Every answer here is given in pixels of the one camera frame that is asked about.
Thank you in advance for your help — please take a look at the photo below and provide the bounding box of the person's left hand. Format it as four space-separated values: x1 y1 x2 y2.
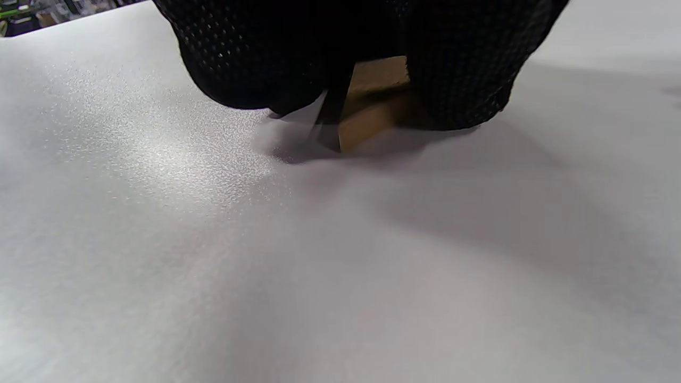
152 0 570 131

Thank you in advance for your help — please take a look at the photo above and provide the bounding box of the plain wooden triangle tangram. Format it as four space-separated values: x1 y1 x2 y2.
338 56 426 155

